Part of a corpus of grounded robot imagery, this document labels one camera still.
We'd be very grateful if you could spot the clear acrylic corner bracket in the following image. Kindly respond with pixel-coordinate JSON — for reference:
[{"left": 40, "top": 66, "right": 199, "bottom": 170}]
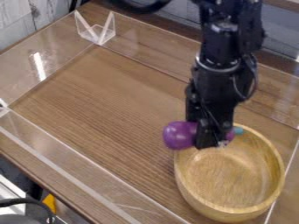
[{"left": 74, "top": 10, "right": 116, "bottom": 46}]

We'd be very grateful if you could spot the clear acrylic tray wall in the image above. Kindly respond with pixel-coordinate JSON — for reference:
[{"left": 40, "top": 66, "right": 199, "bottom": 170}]
[{"left": 0, "top": 10, "right": 299, "bottom": 224}]

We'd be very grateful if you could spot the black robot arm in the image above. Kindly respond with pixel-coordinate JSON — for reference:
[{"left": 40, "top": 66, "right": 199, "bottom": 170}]
[{"left": 163, "top": 0, "right": 266, "bottom": 150}]

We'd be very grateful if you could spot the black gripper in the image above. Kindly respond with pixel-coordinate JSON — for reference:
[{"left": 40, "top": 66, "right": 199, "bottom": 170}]
[{"left": 185, "top": 55, "right": 258, "bottom": 150}]

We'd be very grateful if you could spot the black cable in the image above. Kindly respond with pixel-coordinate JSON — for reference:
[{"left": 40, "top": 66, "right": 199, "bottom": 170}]
[{"left": 0, "top": 197, "right": 56, "bottom": 224}]

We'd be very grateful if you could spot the purple toy eggplant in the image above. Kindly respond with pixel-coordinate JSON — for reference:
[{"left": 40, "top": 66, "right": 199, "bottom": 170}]
[{"left": 163, "top": 121, "right": 245, "bottom": 151}]

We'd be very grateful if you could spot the brown wooden bowl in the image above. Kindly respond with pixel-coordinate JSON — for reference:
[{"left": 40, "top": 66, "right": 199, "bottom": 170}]
[{"left": 174, "top": 125, "right": 286, "bottom": 223}]

